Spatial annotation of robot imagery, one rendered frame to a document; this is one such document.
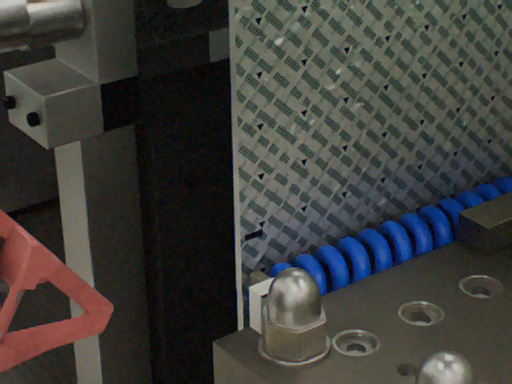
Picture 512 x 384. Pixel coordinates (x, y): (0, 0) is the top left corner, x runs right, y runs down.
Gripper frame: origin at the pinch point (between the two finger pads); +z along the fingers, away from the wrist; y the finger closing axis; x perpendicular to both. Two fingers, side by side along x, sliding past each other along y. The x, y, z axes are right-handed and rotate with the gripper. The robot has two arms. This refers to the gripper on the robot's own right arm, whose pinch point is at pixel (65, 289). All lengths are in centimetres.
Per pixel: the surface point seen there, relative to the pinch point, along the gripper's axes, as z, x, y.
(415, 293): 16.3, 6.4, 7.1
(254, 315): 8.2, 2.4, 4.7
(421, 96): 17.4, 16.3, 0.5
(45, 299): 16.5, -8.8, -24.1
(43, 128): -0.5, 6.2, -7.1
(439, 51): 17.2, 19.1, 0.5
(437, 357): 7.4, 6.0, 16.4
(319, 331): 8.8, 3.5, 8.6
